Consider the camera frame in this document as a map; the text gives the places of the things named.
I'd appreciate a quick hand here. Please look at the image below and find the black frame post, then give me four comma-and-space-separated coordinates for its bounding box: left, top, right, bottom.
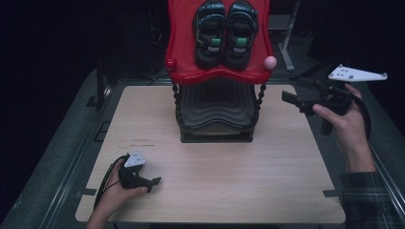
85, 58, 112, 109

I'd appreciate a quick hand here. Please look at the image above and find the person's left hand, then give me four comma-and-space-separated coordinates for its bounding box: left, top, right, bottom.
94, 157, 149, 218

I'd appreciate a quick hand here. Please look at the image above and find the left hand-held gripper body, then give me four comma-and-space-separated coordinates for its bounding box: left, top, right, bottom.
117, 149, 151, 191

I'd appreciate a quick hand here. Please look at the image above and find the person's right hand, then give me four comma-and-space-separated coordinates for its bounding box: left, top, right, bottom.
311, 83, 373, 155

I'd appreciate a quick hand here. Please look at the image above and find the right hand-held gripper black cable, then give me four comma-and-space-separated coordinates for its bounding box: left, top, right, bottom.
348, 93, 373, 141

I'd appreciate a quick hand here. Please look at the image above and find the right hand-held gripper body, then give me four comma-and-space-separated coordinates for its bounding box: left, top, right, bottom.
298, 64, 389, 136

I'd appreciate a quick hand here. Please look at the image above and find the hand-held gripper black cable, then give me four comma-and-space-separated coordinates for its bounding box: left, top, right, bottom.
348, 93, 373, 141
93, 153, 131, 211

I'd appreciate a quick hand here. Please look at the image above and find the black sandal with green strap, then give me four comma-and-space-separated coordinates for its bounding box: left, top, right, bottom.
192, 0, 228, 71
223, 0, 260, 72

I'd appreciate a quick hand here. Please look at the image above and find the left hand-held gripper black cable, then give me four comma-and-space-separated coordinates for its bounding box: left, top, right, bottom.
93, 153, 131, 211

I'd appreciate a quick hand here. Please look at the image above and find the grey metal stand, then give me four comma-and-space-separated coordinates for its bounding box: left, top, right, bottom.
266, 0, 302, 73

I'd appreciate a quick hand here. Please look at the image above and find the red and black shoe rack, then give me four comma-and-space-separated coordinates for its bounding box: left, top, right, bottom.
164, 0, 278, 144

